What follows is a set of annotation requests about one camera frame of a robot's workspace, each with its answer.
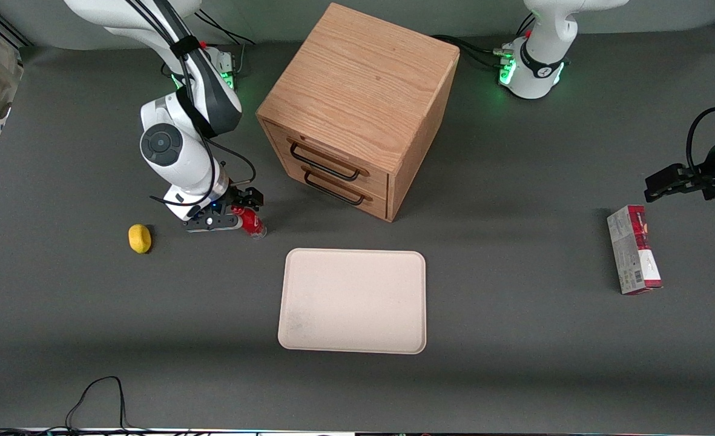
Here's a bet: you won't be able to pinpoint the red grey cardboard box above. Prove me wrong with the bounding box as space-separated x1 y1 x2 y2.
607 205 663 296

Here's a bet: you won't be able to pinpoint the oak wooden drawer cabinet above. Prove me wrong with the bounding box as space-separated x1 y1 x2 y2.
255 2 461 223

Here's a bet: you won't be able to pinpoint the black cables at base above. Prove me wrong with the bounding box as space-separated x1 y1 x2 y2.
197 9 256 78
431 12 537 68

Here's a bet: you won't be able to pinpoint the wooden drawer front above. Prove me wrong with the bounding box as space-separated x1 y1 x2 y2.
282 154 390 220
265 121 390 197

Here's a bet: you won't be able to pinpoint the cream rectangular tray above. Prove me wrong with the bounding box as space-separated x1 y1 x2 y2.
277 248 427 355

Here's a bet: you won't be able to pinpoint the black cables at right base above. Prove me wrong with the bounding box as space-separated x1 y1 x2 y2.
197 9 256 78

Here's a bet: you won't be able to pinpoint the thin black loose cable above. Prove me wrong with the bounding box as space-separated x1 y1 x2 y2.
0 375 203 436

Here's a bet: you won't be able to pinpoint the yellow lemon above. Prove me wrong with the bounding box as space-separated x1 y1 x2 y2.
128 224 152 254

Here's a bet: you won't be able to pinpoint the black metal drawer handle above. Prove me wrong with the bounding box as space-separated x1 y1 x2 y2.
301 166 374 206
287 137 371 182

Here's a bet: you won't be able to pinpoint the small red coke bottle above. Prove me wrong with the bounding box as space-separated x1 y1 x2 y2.
232 206 268 240

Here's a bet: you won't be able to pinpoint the black cables at left base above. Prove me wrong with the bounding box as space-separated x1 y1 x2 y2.
431 12 537 68

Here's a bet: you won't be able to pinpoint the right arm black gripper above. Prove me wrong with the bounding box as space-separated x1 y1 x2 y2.
194 187 265 220

